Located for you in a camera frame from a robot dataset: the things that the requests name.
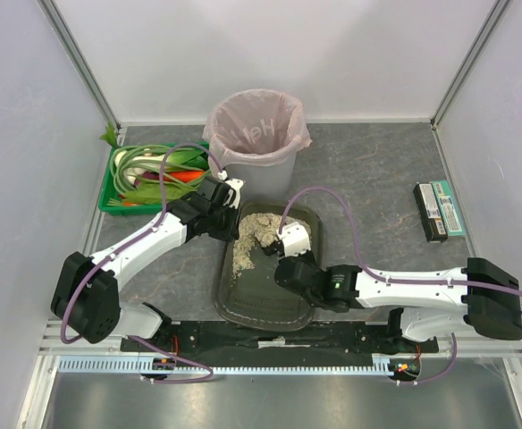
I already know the dark translucent litter box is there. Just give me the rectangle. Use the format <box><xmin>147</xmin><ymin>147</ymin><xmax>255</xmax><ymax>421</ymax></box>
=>
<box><xmin>214</xmin><ymin>199</ymin><xmax>315</xmax><ymax>332</ymax></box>

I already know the black slotted litter scoop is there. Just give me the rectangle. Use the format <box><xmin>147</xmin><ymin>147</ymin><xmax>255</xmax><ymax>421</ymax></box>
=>
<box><xmin>261</xmin><ymin>242</ymin><xmax>282</xmax><ymax>256</ymax></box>

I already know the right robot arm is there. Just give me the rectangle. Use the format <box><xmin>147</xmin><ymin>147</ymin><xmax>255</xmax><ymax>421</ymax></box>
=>
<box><xmin>274</xmin><ymin>253</ymin><xmax>522</xmax><ymax>343</ymax></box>

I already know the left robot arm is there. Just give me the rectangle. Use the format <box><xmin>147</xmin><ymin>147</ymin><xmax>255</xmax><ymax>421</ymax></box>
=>
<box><xmin>50</xmin><ymin>176</ymin><xmax>245</xmax><ymax>344</ymax></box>

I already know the pile of pellet cat litter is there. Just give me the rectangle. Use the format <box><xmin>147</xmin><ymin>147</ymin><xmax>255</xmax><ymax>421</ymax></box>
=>
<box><xmin>232</xmin><ymin>211</ymin><xmax>302</xmax><ymax>280</ymax></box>

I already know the black cardboard box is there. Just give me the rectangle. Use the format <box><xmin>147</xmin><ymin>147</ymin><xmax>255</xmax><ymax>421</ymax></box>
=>
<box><xmin>413</xmin><ymin>183</ymin><xmax>448</xmax><ymax>242</ymax></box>

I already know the teal cardboard box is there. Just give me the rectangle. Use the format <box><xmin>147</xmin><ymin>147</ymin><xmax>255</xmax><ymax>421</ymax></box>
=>
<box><xmin>431</xmin><ymin>181</ymin><xmax>466</xmax><ymax>237</ymax></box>

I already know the orange carrot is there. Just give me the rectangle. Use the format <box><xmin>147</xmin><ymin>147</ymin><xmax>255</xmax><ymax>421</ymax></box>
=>
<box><xmin>164</xmin><ymin>170</ymin><xmax>206</xmax><ymax>183</ymax></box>

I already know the grey trash bin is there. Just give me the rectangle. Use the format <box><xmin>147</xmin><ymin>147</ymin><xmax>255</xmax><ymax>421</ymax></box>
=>
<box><xmin>225</xmin><ymin>155</ymin><xmax>296</xmax><ymax>200</ymax></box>

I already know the purple vegetable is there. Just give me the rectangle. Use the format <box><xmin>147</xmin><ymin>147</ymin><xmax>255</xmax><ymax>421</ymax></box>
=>
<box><xmin>134</xmin><ymin>171</ymin><xmax>160</xmax><ymax>187</ymax></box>

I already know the pink plastic bin liner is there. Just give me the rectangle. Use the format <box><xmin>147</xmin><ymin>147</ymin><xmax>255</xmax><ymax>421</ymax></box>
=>
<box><xmin>202</xmin><ymin>88</ymin><xmax>312</xmax><ymax>167</ymax></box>

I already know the bundle of green onions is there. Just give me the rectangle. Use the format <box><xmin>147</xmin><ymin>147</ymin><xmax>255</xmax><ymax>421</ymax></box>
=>
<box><xmin>111</xmin><ymin>144</ymin><xmax>208</xmax><ymax>202</ymax></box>

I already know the green plastic crate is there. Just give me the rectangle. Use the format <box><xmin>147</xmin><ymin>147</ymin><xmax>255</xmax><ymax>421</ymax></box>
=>
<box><xmin>97</xmin><ymin>141</ymin><xmax>213</xmax><ymax>216</ymax></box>

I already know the green leafy vegetable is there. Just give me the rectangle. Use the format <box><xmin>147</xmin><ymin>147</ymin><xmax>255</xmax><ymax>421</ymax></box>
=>
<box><xmin>99</xmin><ymin>123</ymin><xmax>119</xmax><ymax>148</ymax></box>

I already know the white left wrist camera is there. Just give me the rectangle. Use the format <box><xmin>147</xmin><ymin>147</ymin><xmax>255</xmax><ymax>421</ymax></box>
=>
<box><xmin>217</xmin><ymin>170</ymin><xmax>245</xmax><ymax>209</ymax></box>

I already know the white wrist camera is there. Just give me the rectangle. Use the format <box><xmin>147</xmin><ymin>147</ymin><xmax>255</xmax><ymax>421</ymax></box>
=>
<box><xmin>277</xmin><ymin>222</ymin><xmax>311</xmax><ymax>257</ymax></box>
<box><xmin>217</xmin><ymin>170</ymin><xmax>245</xmax><ymax>209</ymax></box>

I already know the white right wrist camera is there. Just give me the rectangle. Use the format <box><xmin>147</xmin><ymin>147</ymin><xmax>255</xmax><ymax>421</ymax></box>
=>
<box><xmin>277</xmin><ymin>222</ymin><xmax>311</xmax><ymax>257</ymax></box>

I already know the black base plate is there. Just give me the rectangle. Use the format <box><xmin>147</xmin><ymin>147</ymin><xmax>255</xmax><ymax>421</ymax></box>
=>
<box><xmin>147</xmin><ymin>321</ymin><xmax>439</xmax><ymax>358</ymax></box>

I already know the white slotted cable duct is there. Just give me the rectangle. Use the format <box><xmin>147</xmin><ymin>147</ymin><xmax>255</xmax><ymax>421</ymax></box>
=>
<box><xmin>57</xmin><ymin>355</ymin><xmax>413</xmax><ymax>376</ymax></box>

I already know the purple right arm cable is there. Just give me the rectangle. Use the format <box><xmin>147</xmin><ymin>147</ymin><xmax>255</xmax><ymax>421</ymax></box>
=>
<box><xmin>277</xmin><ymin>186</ymin><xmax>522</xmax><ymax>387</ymax></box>

